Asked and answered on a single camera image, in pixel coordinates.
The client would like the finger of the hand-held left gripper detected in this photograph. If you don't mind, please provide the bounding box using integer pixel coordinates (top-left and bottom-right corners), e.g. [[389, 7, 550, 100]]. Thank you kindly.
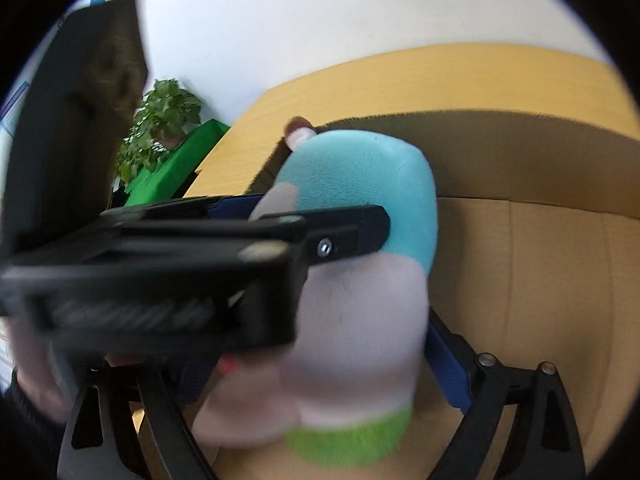
[[245, 205, 391, 263], [102, 195, 266, 228]]

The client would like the pastel plush toy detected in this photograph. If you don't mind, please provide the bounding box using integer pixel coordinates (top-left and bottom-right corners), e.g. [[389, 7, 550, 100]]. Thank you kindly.
[[192, 117, 440, 471]]

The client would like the cardboard box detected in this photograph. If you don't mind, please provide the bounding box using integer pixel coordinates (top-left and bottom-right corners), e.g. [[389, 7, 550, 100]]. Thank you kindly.
[[135, 112, 640, 480]]

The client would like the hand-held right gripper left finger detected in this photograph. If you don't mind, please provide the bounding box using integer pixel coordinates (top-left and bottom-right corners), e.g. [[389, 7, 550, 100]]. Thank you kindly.
[[57, 357, 216, 480]]

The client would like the person's left hand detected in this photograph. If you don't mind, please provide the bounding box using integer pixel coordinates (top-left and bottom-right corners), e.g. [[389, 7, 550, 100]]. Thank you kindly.
[[10, 317, 146, 423]]

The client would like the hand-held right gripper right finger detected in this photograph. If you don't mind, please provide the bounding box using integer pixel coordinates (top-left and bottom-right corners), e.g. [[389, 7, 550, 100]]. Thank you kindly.
[[425, 310, 586, 480]]

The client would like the leafy potted plant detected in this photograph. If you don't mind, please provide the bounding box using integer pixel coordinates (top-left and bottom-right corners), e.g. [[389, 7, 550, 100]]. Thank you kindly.
[[115, 78, 203, 183]]

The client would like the person's left forearm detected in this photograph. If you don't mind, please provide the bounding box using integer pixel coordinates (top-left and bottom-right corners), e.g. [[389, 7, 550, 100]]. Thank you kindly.
[[0, 370, 66, 480]]

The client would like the blue-framed wall poster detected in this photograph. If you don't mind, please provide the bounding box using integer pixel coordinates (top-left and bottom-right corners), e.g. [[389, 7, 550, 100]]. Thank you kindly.
[[0, 80, 28, 136]]

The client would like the green board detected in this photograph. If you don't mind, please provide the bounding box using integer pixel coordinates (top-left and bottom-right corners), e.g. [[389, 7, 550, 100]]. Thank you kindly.
[[122, 119, 231, 208]]

